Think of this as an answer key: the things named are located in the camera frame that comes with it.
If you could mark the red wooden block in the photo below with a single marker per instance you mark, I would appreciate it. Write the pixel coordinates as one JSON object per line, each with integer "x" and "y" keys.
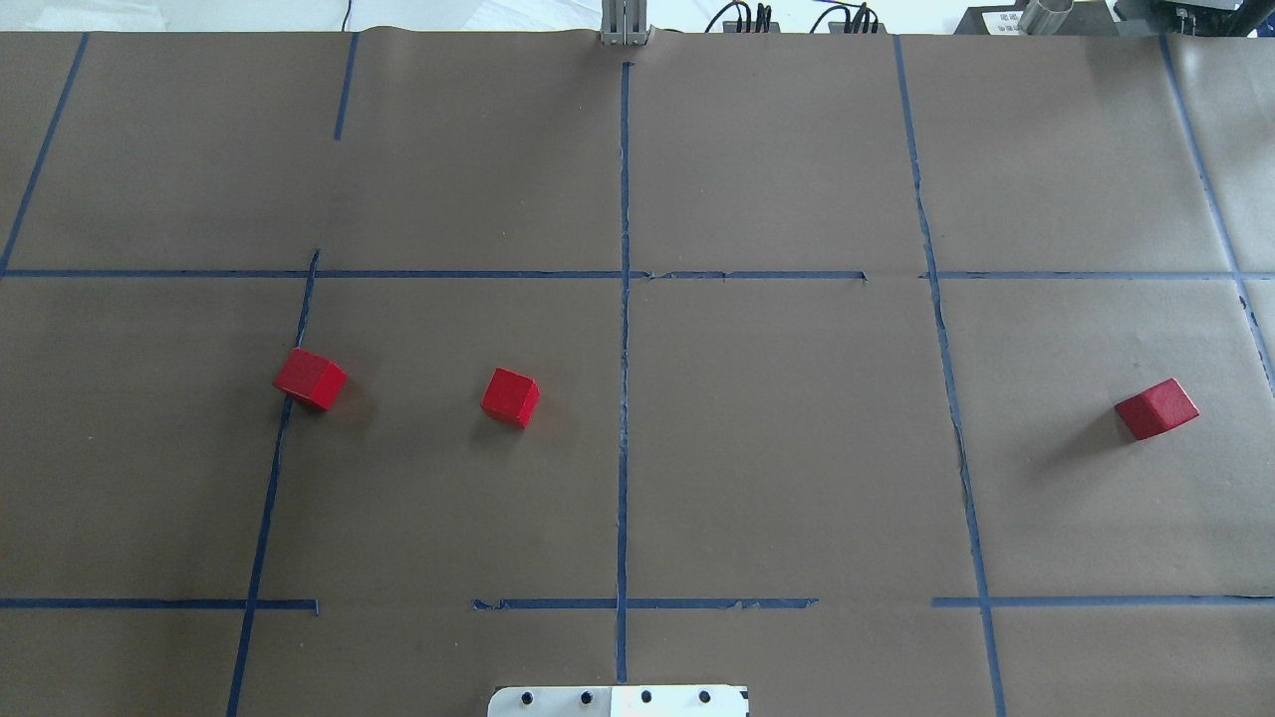
{"x": 310, "y": 379}
{"x": 510, "y": 397}
{"x": 1157, "y": 410}

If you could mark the white camera pole base plate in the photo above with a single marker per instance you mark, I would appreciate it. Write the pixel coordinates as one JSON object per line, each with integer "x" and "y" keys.
{"x": 621, "y": 700}

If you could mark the steel cup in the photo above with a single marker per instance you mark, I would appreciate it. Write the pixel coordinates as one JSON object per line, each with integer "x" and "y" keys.
{"x": 1043, "y": 17}

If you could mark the aluminium profile post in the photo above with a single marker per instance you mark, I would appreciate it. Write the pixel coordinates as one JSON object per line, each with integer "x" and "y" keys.
{"x": 624, "y": 23}

